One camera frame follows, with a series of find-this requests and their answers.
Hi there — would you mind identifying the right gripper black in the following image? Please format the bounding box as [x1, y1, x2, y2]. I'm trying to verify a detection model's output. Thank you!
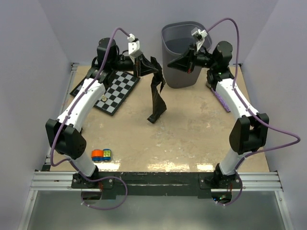
[168, 43, 217, 74]

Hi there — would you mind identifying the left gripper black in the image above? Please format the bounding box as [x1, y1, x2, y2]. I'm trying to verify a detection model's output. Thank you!
[111, 53, 158, 80]

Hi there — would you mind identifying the black plastic trash bag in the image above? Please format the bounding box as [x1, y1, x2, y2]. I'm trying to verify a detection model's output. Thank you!
[147, 57, 167, 124]

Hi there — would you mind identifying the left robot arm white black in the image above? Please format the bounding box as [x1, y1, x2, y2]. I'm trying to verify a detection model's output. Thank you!
[45, 34, 158, 188]

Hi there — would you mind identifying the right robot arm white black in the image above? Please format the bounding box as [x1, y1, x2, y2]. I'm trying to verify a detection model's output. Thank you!
[167, 41, 269, 188]

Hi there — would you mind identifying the grey plastic trash bin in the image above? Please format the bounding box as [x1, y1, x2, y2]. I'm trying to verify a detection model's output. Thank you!
[161, 21, 213, 89]

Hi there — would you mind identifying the black white chessboard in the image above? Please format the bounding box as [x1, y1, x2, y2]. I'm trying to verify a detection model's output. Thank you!
[70, 70, 141, 117]

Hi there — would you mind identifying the purple glitter toy microphone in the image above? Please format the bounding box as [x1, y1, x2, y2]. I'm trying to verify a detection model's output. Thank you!
[206, 82, 230, 113]

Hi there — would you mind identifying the beige chess pawn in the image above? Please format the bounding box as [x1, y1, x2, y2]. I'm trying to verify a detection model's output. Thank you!
[101, 95, 107, 102]

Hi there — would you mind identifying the orange blue toy car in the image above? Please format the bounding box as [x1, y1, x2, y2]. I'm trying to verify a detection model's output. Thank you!
[91, 149, 112, 162]

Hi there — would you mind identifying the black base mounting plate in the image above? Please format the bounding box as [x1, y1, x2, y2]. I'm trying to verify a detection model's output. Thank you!
[71, 172, 242, 201]

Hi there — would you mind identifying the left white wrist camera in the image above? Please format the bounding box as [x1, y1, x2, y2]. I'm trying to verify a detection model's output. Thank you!
[127, 34, 142, 58]

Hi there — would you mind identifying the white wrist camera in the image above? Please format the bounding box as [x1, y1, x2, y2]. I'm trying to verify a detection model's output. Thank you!
[127, 34, 142, 58]
[191, 27, 208, 52]

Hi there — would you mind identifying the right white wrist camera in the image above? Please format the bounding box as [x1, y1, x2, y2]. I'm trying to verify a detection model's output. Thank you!
[191, 27, 208, 52]

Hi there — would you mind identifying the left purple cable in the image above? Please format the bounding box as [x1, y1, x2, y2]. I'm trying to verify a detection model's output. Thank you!
[50, 26, 135, 208]

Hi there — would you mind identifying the purple cable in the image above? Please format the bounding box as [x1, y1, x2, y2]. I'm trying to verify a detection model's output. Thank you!
[50, 26, 135, 208]
[206, 18, 301, 207]

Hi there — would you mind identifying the aluminium left side rail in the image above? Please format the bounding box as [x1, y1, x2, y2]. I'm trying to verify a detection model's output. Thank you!
[40, 62, 80, 171]

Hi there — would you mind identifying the aluminium rail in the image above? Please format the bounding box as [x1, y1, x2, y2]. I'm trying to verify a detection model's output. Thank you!
[31, 171, 283, 192]
[40, 62, 80, 171]

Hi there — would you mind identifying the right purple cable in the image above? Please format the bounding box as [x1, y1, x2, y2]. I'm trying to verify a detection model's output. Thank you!
[206, 18, 301, 207]

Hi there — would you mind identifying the aluminium front rail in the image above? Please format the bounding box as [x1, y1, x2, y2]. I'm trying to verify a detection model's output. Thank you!
[31, 171, 283, 192]

